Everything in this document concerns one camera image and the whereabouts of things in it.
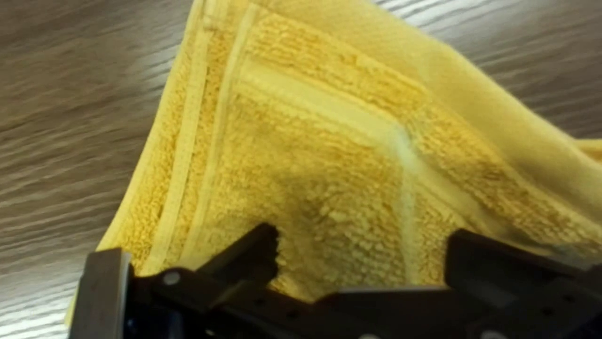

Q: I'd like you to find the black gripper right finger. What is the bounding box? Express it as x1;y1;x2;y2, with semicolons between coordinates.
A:
443;229;583;306

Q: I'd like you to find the yellow cloth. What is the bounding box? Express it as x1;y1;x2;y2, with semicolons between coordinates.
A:
101;0;602;301

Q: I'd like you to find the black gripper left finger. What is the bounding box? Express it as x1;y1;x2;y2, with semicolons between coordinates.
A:
69;248;129;339

